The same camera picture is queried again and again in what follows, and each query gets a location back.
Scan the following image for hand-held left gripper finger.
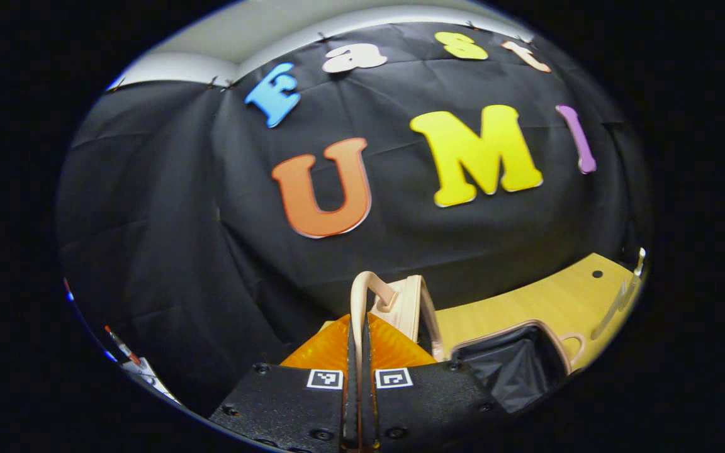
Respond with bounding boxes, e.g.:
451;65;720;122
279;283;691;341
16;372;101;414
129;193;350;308
362;312;509;453
209;313;364;453

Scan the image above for pink suitcase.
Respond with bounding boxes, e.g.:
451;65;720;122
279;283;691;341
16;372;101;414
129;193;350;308
322;271;588;416

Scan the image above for white papers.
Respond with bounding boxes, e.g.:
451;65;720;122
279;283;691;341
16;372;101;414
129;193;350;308
120;357;181;403

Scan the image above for red pen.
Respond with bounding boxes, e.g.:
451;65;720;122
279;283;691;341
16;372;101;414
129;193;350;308
103;324;143;367

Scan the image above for black backdrop cloth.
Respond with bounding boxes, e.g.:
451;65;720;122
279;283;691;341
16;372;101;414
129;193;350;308
55;22;653;419

